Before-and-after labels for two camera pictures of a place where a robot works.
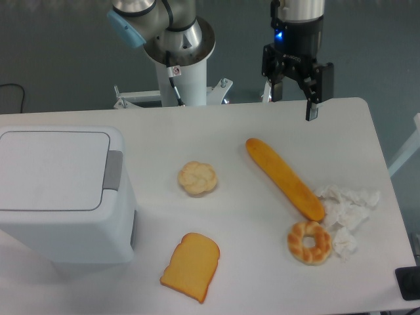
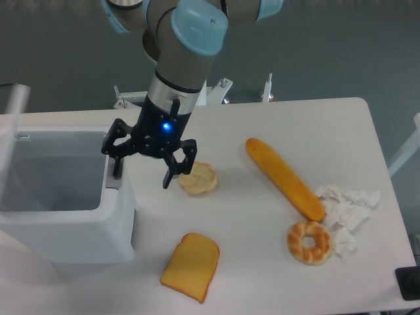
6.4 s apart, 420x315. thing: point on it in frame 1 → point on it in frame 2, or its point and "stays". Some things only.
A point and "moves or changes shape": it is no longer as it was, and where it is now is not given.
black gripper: [297, 46] → [159, 130]
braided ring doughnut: [309, 256] stays
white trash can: [65, 193] moves or changes shape
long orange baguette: [305, 199] stays
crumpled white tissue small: [344, 243] stays
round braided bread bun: [197, 177] stays
